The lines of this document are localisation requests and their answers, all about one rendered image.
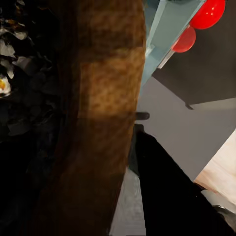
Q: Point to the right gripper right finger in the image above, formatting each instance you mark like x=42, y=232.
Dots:
x=172, y=205

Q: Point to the popcorn bag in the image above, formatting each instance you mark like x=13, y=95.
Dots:
x=103, y=52

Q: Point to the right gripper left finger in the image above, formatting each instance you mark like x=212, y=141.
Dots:
x=16, y=155

